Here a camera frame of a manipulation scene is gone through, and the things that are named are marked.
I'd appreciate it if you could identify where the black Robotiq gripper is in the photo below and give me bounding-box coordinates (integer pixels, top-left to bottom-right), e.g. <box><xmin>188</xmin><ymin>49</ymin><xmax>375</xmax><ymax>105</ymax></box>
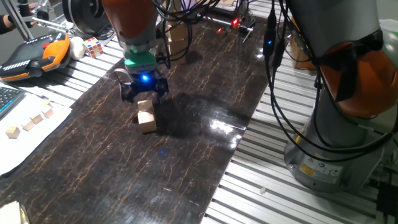
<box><xmin>120</xmin><ymin>70</ymin><xmax>170</xmax><ymax>103</ymax></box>

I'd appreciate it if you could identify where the light wooden cube block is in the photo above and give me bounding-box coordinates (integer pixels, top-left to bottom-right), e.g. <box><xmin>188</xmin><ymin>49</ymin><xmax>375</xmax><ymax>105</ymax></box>
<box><xmin>137</xmin><ymin>110</ymin><xmax>158</xmax><ymax>135</ymax></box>
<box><xmin>169</xmin><ymin>46</ymin><xmax>188</xmax><ymax>66</ymax></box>
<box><xmin>137</xmin><ymin>99</ymin><xmax>155</xmax><ymax>113</ymax></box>
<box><xmin>166</xmin><ymin>21</ymin><xmax>188</xmax><ymax>34</ymax></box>
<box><xmin>167</xmin><ymin>30</ymin><xmax>188</xmax><ymax>49</ymax></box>

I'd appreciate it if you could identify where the operator hand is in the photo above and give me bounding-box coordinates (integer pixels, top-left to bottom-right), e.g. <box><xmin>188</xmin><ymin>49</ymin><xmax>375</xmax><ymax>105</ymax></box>
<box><xmin>2</xmin><ymin>14</ymin><xmax>18</xmax><ymax>32</ymax></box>

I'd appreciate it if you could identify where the colourful Rubik's cube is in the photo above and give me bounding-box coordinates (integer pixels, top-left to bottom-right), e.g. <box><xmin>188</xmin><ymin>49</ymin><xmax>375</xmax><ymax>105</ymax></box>
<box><xmin>82</xmin><ymin>36</ymin><xmax>105</xmax><ymax>59</ymax></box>

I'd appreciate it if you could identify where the white rounded object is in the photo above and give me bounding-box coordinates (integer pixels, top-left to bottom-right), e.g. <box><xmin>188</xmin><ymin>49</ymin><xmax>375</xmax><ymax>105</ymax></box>
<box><xmin>68</xmin><ymin>36</ymin><xmax>86</xmax><ymax>61</ymax></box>

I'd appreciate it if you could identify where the dark marble pattern mat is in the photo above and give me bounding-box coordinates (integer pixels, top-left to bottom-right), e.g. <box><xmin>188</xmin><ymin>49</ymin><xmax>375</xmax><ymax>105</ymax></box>
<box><xmin>0</xmin><ymin>12</ymin><xmax>287</xmax><ymax>224</ymax></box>

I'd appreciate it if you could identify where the black filament spool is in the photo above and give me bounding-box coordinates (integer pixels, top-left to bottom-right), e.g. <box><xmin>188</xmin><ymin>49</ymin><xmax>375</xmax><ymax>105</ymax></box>
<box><xmin>62</xmin><ymin>0</ymin><xmax>108</xmax><ymax>35</ymax></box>

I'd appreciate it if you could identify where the black orange teach pendant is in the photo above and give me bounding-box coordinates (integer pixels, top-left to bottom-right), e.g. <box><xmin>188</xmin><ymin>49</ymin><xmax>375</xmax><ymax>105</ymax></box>
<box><xmin>0</xmin><ymin>30</ymin><xmax>71</xmax><ymax>83</ymax></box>

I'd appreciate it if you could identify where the black computer keyboard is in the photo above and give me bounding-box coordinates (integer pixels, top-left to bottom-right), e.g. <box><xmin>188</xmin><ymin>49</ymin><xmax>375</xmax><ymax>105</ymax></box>
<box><xmin>0</xmin><ymin>86</ymin><xmax>26</xmax><ymax>121</ymax></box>

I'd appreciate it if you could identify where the white paper sheet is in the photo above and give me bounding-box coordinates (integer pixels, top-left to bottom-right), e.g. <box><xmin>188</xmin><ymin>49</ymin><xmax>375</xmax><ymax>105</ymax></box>
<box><xmin>0</xmin><ymin>81</ymin><xmax>73</xmax><ymax>177</ymax></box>

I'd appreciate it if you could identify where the cardboard box with wooden pieces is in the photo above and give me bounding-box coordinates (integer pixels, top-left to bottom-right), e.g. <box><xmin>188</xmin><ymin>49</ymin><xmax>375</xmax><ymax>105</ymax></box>
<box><xmin>289</xmin><ymin>18</ymin><xmax>318</xmax><ymax>71</ymax></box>

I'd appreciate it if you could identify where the white gold foil box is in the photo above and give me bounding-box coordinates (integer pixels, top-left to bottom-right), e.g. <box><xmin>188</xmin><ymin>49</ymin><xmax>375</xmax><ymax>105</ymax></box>
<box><xmin>0</xmin><ymin>200</ymin><xmax>31</xmax><ymax>224</ymax></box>

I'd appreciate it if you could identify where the green wrist mount adapter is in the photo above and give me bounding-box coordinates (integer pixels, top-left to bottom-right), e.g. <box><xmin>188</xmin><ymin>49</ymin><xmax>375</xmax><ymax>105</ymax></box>
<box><xmin>123</xmin><ymin>49</ymin><xmax>158</xmax><ymax>75</ymax></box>

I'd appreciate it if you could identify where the thin gripper sensor cable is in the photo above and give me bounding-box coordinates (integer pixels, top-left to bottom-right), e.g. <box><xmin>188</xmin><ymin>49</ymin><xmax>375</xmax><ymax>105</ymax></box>
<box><xmin>113</xmin><ymin>67</ymin><xmax>131</xmax><ymax>93</ymax></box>

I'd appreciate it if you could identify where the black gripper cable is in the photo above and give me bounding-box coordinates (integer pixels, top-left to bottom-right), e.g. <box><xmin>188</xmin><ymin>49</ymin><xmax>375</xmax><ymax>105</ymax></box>
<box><xmin>150</xmin><ymin>0</ymin><xmax>221</xmax><ymax>69</ymax></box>

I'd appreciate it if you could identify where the aluminium frame post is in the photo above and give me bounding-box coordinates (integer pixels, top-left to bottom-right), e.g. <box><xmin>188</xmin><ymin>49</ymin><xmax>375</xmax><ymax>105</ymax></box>
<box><xmin>238</xmin><ymin>0</ymin><xmax>251</xmax><ymax>18</ymax></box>
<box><xmin>2</xmin><ymin>0</ymin><xmax>32</xmax><ymax>41</ymax></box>

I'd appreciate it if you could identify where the black cable with plug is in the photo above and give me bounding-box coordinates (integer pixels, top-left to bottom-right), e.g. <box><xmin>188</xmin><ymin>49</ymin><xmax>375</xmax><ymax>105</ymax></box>
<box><xmin>262</xmin><ymin>0</ymin><xmax>398</xmax><ymax>162</ymax></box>

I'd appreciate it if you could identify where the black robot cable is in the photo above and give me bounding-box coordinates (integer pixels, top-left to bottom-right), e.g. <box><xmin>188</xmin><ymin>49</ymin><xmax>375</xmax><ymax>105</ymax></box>
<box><xmin>312</xmin><ymin>62</ymin><xmax>327</xmax><ymax>103</ymax></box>

